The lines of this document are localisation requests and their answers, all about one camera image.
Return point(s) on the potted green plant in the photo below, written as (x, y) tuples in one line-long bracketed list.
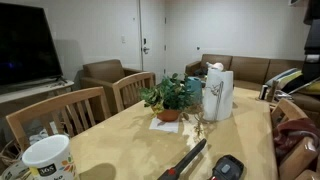
[(169, 98)]

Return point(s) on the far wooden dining chair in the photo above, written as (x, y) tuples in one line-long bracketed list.
[(127, 90)]

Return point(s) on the wooden dining chair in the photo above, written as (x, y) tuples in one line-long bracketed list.
[(127, 90), (72, 113)]

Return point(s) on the white paper napkin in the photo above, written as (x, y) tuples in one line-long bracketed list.
[(157, 124)]

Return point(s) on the brown armchair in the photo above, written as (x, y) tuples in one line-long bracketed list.
[(105, 74)]

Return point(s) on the white door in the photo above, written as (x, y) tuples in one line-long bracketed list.
[(152, 33)]

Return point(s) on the brown leather sofa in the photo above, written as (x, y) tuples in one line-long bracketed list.
[(253, 72)]

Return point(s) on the near wooden dining chair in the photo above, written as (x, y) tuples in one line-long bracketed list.
[(72, 113)]

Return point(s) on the white 365 container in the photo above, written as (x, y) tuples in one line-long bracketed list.
[(51, 159)]

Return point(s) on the red cloth on chair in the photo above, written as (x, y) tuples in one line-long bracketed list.
[(288, 134)]

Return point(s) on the striped cushion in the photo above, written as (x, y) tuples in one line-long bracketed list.
[(284, 78)]

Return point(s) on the black flat screen television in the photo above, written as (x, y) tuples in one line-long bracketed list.
[(27, 50)]

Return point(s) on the white TV console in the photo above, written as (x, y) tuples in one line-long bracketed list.
[(7, 97)]

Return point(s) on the yellow cushion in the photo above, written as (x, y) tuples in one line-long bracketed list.
[(314, 88)]

